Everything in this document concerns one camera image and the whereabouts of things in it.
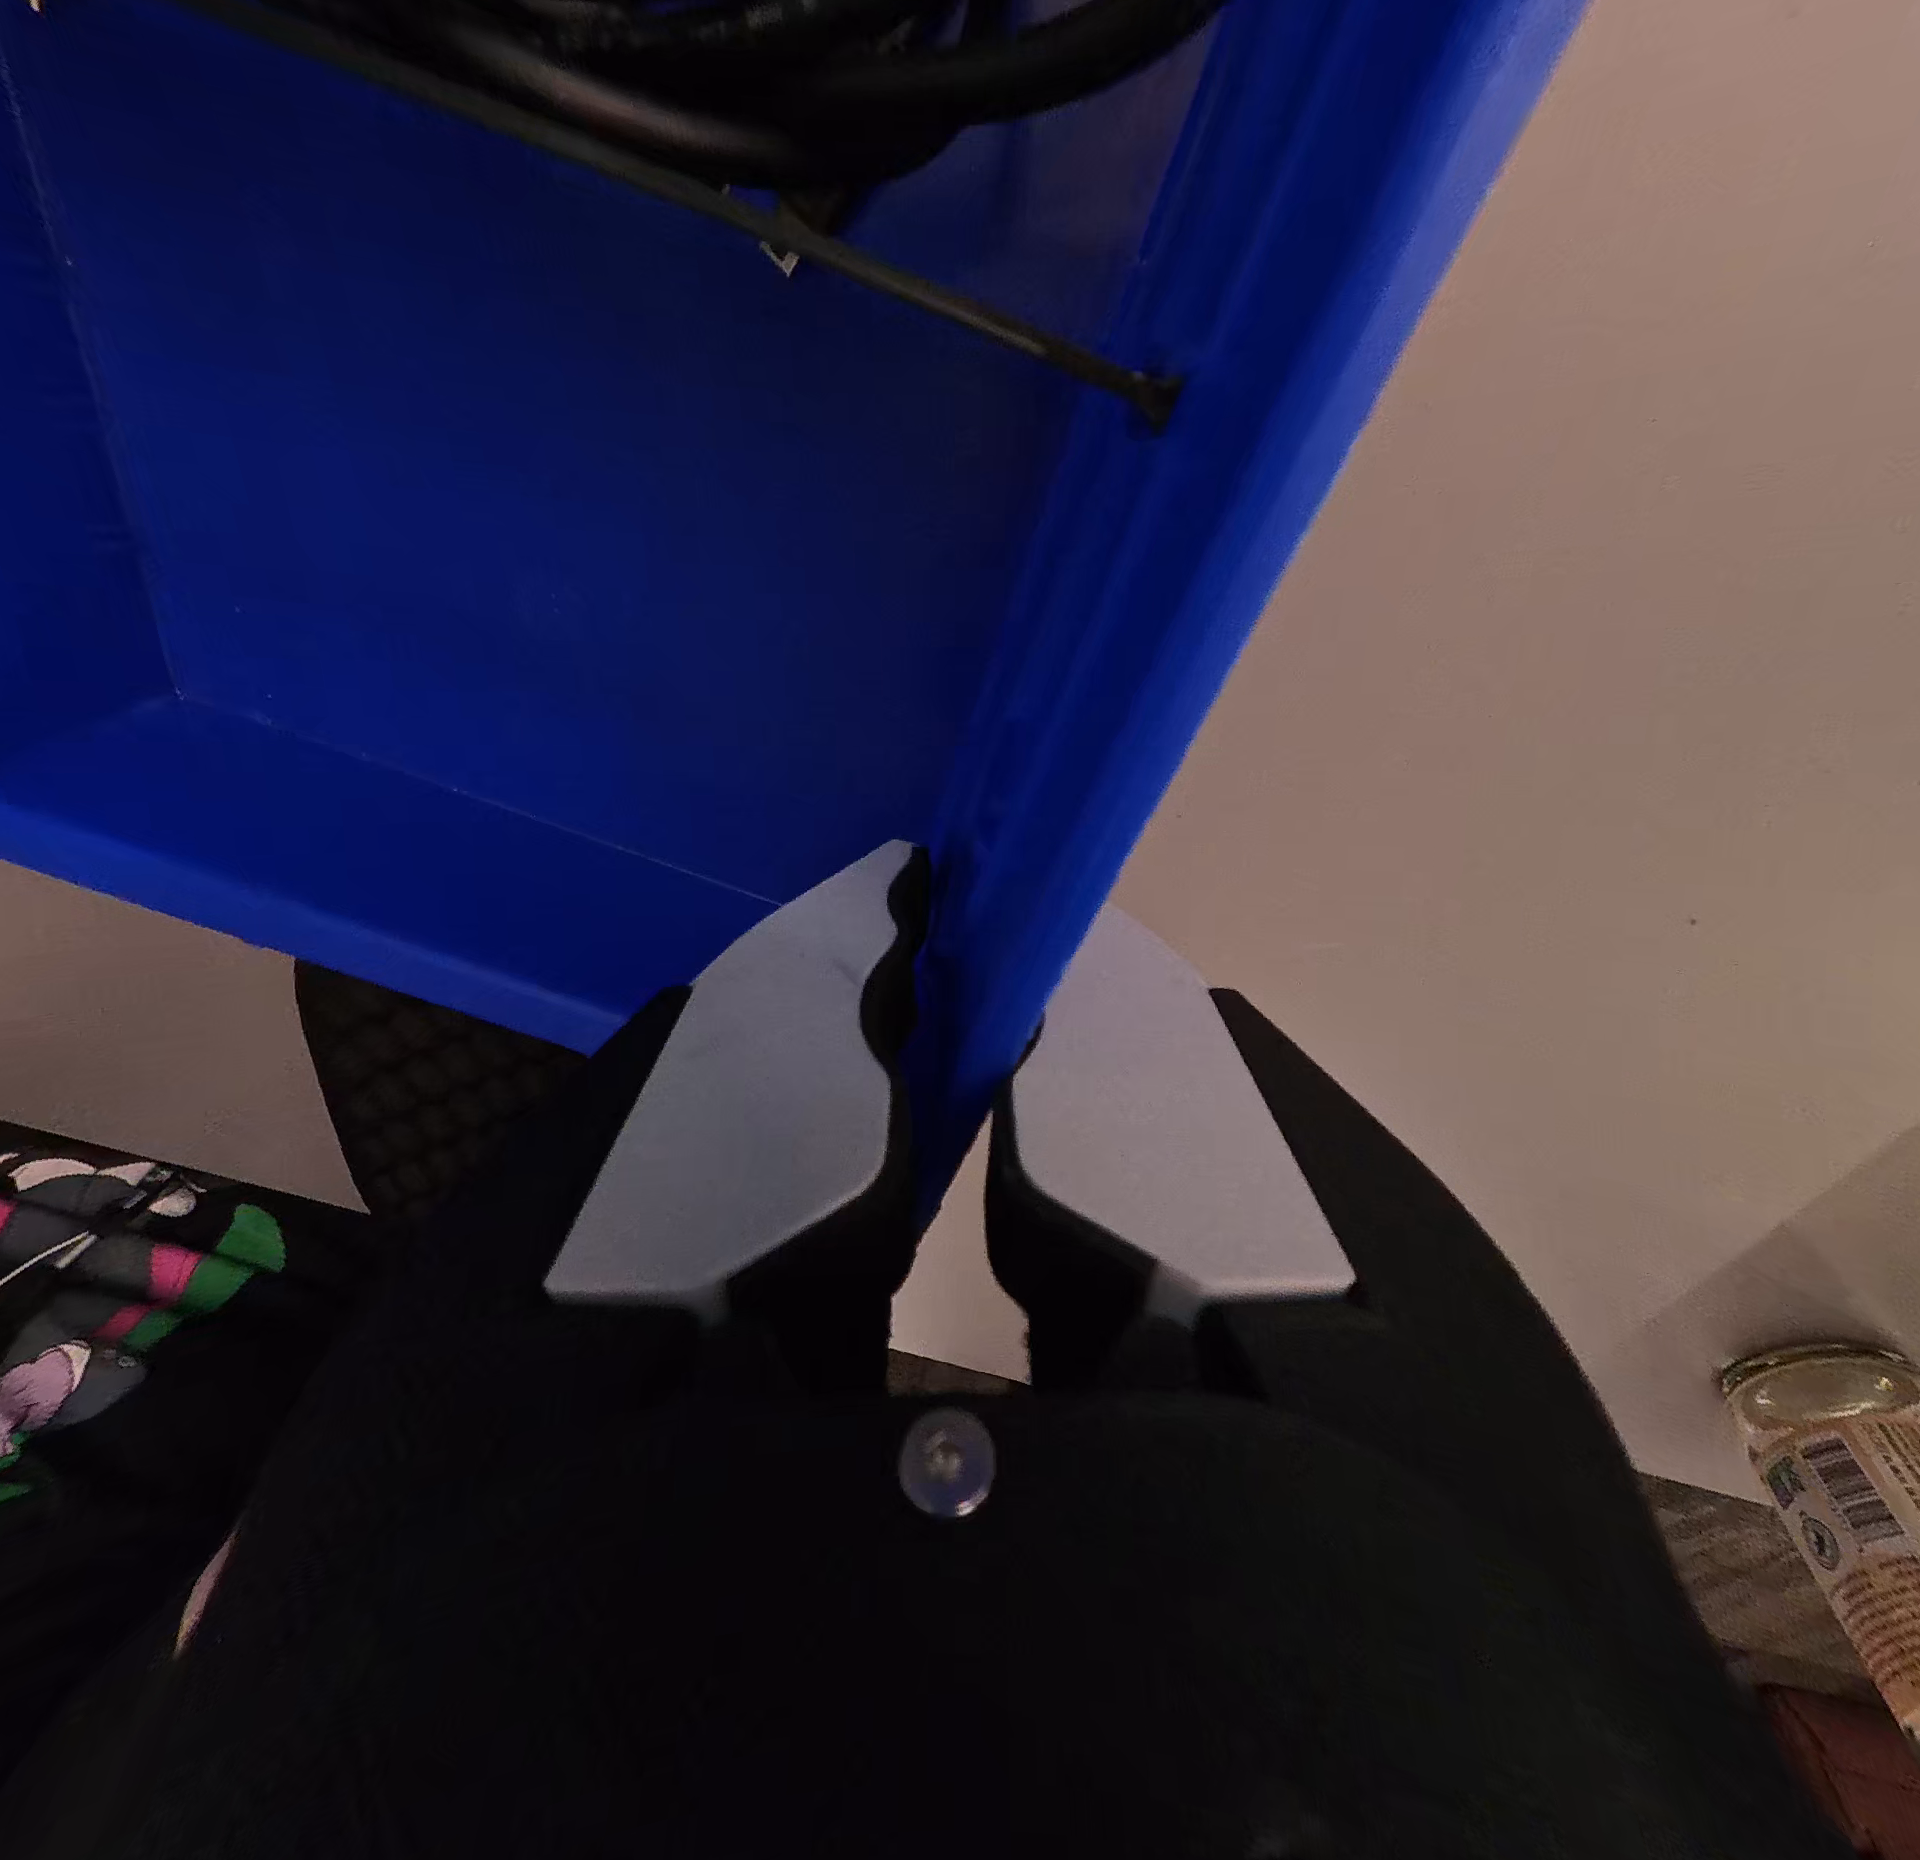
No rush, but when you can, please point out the blue plastic bin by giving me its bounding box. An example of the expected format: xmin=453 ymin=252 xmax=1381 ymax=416
xmin=0 ymin=0 xmax=1629 ymax=1240

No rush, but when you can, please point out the thick black usb cable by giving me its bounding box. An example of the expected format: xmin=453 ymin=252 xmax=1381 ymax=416
xmin=226 ymin=0 xmax=1286 ymax=203

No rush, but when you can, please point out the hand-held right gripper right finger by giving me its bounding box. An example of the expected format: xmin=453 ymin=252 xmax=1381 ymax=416
xmin=983 ymin=903 xmax=1366 ymax=1388

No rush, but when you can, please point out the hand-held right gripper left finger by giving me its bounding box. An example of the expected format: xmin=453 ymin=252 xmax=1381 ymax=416
xmin=541 ymin=835 xmax=930 ymax=1381

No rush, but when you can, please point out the glass jar with lid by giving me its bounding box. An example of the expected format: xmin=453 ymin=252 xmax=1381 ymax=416
xmin=1718 ymin=1344 xmax=1920 ymax=1747

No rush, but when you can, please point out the person's printed dark clothing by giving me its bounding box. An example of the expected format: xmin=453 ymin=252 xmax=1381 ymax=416
xmin=0 ymin=1119 xmax=379 ymax=1637

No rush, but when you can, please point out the black mesh fabric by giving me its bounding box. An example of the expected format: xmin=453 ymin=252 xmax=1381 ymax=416
xmin=291 ymin=958 xmax=607 ymax=1222

